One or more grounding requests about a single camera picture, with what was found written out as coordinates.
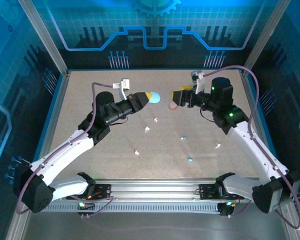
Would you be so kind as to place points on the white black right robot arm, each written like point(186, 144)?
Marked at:
point(255, 150)

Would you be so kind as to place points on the pink earbud charging case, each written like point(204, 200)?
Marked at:
point(173, 106)

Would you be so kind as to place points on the blue earbud charging case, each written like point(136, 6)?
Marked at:
point(156, 98)

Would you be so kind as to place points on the aluminium side bar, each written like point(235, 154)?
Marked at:
point(247, 85)
point(54, 125)

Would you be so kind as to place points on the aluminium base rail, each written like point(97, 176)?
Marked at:
point(152, 187)

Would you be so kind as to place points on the aluminium frame post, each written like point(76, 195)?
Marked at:
point(44, 35)
point(265, 35)
point(295, 236)

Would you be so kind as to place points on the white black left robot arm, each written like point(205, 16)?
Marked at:
point(65, 152)

